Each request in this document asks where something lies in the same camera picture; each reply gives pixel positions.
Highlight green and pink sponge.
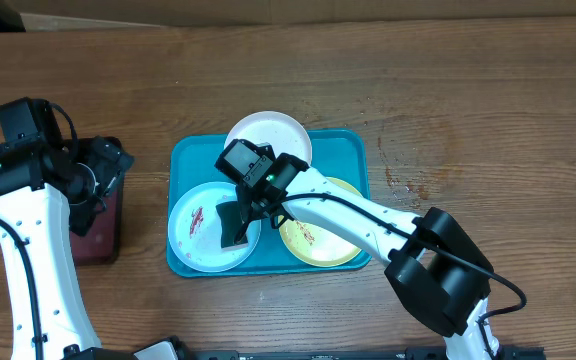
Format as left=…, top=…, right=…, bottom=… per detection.
left=216, top=201, right=240, bottom=249

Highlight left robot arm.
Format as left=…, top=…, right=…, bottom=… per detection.
left=0, top=97, right=134, bottom=360

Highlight brown cardboard backdrop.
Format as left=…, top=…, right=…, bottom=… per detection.
left=10, top=0, right=576, bottom=26

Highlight yellow green round plate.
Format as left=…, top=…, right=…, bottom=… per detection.
left=277, top=176, right=369, bottom=268

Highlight black tray with red liquid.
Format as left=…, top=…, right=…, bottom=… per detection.
left=69, top=181, right=123, bottom=266

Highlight white round plate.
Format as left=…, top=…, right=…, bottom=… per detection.
left=224, top=111, right=312, bottom=165

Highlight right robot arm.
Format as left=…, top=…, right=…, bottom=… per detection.
left=215, top=139, right=527, bottom=359

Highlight light blue round plate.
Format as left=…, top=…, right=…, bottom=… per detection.
left=167, top=182, right=261, bottom=278

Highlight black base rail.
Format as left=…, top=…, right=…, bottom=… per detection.
left=132, top=337, right=547, bottom=360

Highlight teal plastic serving tray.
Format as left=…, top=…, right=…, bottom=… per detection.
left=168, top=129, right=371, bottom=277

